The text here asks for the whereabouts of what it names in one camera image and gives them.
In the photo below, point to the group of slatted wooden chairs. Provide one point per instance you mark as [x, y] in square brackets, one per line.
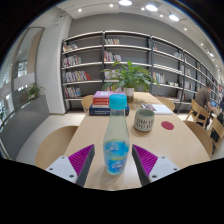
[200, 111]

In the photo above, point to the person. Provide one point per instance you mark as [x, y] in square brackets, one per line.
[202, 96]

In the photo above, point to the open white magazine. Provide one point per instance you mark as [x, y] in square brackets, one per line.
[160, 108]

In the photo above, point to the red book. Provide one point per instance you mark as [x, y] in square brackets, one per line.
[101, 102]

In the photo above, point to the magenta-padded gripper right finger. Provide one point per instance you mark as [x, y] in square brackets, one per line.
[160, 166]

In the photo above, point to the green potted plant, white pot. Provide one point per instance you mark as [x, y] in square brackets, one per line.
[128, 76]

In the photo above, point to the small green floor plant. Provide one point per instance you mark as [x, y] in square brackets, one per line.
[34, 91]

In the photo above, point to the grey-patterned ceramic cup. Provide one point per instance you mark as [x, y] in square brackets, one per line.
[144, 120]

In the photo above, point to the clear blue-capped water bottle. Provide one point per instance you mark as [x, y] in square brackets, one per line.
[116, 143]

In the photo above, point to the group of ceiling lights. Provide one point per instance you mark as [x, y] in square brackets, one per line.
[125, 2]

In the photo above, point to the grey wall shelf unit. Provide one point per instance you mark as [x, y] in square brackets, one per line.
[86, 56]

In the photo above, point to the pink-covered book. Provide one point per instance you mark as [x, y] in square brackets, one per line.
[101, 94]

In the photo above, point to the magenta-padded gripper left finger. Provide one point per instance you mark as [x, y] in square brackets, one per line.
[63, 166]

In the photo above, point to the dark blue book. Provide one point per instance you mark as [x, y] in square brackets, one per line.
[98, 110]

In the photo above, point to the flat round red coaster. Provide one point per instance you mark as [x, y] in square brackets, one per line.
[167, 125]

